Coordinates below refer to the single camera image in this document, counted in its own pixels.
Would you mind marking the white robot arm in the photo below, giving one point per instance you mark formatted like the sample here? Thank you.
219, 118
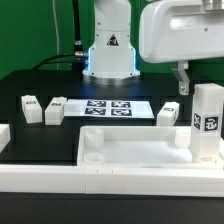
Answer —
112, 58

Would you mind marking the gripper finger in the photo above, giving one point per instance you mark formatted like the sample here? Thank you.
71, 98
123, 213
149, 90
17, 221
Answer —
179, 69

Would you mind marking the white left fence block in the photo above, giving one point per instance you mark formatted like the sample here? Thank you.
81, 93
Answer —
4, 136

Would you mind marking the white marker sheet with tags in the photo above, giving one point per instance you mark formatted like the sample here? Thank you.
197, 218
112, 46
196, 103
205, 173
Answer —
108, 108

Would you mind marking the white desk tabletop tray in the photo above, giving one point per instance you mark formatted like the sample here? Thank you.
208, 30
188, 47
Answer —
164, 147

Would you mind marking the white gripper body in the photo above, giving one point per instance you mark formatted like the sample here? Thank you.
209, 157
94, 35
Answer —
180, 30

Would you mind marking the white front fence bar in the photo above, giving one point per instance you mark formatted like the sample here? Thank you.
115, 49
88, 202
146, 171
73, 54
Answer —
123, 181

